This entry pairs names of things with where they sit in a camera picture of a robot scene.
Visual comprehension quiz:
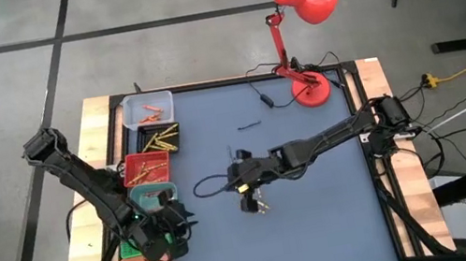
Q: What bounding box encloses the clear plastic bin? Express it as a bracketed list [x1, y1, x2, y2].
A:
[117, 87, 179, 134]

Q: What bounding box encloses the black lamp power cable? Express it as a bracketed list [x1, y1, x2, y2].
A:
[243, 50, 347, 115]

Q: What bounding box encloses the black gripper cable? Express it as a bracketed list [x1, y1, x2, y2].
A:
[190, 171, 236, 200]

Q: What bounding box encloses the black table frame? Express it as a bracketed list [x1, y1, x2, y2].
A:
[66, 42, 457, 261]

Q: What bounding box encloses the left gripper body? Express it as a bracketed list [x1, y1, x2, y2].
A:
[130, 190, 198, 261]

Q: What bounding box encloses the red plastic basket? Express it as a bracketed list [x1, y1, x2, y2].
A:
[118, 147, 175, 190]

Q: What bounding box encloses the black plastic basket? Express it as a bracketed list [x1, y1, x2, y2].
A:
[132, 119, 185, 161]

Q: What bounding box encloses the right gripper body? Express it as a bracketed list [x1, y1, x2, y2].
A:
[230, 141, 286, 217]

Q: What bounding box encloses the teal plastic bin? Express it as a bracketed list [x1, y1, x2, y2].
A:
[127, 180, 180, 214]

